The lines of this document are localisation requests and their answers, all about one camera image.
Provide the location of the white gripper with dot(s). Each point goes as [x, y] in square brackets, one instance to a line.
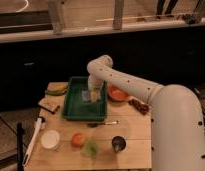
[94, 84]

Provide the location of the yellow sponge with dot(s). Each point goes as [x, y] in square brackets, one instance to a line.
[94, 96]

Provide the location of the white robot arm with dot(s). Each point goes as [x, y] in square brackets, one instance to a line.
[177, 125]

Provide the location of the green plastic tray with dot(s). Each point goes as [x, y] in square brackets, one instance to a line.
[75, 108]

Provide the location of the orange bowl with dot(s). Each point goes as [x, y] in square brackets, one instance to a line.
[117, 94]

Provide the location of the small knife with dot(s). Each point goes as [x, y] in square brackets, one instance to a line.
[96, 124]

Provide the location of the yellow banana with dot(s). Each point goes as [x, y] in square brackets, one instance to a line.
[56, 90]

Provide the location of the brown wooden block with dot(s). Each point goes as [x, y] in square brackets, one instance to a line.
[48, 105]

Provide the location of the orange fruit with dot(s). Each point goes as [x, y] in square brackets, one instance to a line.
[78, 140]

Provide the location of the dark metal cup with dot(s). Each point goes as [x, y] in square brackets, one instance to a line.
[118, 144]

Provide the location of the green apple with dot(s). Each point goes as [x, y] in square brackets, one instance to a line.
[90, 149]

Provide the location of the wooden railing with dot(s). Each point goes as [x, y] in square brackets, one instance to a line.
[25, 20]

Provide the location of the white handled brush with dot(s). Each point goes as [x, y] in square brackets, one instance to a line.
[38, 126]

